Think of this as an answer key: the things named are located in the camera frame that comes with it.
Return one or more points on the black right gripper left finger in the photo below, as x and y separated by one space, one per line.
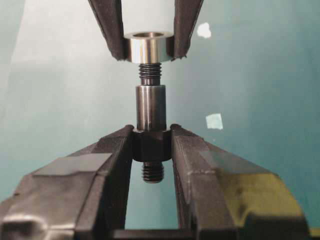
81 196

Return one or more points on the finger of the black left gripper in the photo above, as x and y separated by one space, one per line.
186 13
108 14

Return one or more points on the right white tape marker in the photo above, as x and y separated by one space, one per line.
214 121

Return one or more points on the middle white tape marker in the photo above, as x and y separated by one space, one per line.
203 30

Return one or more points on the white tape marker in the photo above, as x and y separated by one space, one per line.
214 121
203 30

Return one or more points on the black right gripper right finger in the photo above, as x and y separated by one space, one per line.
221 196

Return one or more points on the dark threaded metal shaft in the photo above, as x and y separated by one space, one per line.
152 139

